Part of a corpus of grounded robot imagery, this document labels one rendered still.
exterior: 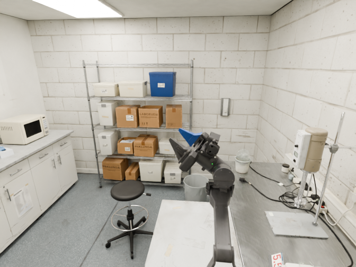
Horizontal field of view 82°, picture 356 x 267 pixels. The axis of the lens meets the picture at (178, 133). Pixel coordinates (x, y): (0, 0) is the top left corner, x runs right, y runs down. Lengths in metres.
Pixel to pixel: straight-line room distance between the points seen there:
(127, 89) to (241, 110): 1.68
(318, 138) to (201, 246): 0.83
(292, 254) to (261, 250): 0.15
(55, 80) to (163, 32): 1.85
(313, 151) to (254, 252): 0.61
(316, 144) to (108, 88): 2.49
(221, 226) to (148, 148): 2.48
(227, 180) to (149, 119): 2.42
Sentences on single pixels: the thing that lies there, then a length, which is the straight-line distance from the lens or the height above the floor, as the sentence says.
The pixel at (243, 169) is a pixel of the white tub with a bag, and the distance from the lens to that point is 1.96.
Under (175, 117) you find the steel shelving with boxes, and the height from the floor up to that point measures 1.15.
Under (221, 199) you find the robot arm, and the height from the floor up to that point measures 1.46.
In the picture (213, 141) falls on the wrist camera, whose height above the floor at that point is 1.63.
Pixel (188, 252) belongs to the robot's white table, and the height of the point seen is 0.90.
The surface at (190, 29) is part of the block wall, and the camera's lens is 3.15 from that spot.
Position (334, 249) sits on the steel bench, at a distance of 1.51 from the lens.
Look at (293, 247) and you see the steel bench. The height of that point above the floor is 0.90.
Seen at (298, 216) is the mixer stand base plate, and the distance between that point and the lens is 1.62.
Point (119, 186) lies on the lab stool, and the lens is 2.27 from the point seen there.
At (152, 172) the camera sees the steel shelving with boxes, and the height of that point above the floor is 0.30.
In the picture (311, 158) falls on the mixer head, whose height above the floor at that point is 1.37.
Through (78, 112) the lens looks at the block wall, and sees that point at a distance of 3.72.
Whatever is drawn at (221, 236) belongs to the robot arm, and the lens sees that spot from 0.60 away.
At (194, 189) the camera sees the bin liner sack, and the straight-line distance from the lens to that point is 2.60.
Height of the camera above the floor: 1.83
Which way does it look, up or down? 18 degrees down
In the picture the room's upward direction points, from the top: straight up
